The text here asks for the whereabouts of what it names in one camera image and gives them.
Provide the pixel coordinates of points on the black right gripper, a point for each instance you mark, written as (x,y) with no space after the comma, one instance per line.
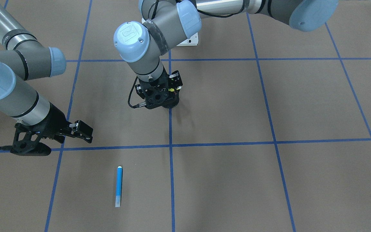
(54,123)

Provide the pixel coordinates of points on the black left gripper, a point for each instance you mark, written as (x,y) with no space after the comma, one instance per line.
(176,79)

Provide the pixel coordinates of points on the blue highlighter pen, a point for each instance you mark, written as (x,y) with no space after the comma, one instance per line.
(118,186)

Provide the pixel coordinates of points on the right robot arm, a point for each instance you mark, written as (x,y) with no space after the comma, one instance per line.
(24,58)

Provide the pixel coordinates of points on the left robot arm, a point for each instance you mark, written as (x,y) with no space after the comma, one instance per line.
(133,42)

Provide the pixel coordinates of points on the black mesh pen cup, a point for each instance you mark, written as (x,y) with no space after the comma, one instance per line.
(174,103)

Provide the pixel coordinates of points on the brown table cover mat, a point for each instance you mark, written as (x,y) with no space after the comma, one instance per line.
(272,132)

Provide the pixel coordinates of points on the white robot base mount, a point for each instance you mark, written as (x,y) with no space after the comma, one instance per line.
(190,40)

